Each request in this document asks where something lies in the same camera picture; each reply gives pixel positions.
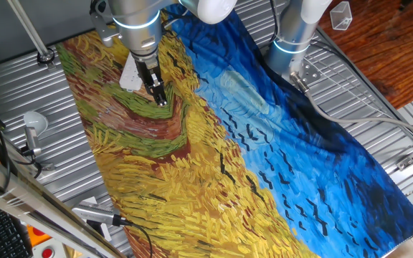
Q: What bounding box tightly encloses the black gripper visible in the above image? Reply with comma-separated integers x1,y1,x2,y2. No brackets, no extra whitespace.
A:
130,49,168,108

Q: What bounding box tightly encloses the white power strip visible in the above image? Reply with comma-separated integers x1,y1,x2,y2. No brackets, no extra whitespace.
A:
119,52,143,93

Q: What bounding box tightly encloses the painted wheat field cloth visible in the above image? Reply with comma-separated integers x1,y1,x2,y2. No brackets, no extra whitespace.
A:
54,0,413,258

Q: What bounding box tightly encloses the black round pole base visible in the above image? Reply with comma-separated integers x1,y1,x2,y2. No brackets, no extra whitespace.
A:
36,47,56,68

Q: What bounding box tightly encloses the slanted metal pole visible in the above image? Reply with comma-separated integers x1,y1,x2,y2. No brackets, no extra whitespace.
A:
6,0,50,58

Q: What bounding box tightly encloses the orange box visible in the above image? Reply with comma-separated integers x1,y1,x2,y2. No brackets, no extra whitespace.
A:
26,224,52,248

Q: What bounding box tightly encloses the clear plastic cup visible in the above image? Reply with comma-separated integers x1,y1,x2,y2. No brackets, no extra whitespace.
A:
329,1,353,32

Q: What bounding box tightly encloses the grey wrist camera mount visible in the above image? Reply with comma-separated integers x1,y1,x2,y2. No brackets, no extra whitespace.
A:
90,0,123,49

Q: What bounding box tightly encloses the silver bar camera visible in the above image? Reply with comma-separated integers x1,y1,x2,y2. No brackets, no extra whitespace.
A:
71,201,125,228

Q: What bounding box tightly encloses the small grey upright camera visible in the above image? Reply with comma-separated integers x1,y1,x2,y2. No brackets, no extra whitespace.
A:
24,126,43,158

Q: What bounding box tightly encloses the black camera cable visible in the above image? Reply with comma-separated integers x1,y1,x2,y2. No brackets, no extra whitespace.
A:
119,217,154,258

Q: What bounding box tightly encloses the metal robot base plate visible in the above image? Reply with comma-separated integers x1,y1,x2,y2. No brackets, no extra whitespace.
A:
288,56,322,86

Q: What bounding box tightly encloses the aluminium frame bar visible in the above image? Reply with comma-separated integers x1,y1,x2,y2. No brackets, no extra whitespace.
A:
0,145,125,258

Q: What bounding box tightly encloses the thick grey robot cable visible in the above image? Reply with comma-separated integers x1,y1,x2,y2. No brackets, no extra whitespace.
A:
289,71,413,143

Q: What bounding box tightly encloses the thin black cable bundle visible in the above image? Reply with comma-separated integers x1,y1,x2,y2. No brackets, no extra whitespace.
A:
308,38,413,147

